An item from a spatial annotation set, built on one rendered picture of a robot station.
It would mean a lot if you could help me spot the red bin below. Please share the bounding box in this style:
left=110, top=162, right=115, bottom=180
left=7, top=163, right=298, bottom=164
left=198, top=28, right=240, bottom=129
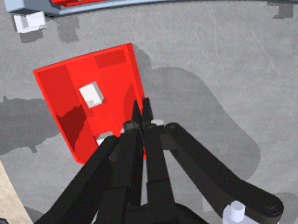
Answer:
left=52, top=0, right=105, bottom=7
left=33, top=43, right=145, bottom=165

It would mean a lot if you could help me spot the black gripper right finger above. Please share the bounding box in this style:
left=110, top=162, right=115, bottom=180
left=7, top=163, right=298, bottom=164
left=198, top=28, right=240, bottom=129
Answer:
left=142, top=97, right=284, bottom=224

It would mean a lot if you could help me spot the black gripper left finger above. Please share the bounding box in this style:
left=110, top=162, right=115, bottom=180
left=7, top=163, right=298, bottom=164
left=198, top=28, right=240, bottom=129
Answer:
left=34, top=100, right=145, bottom=224

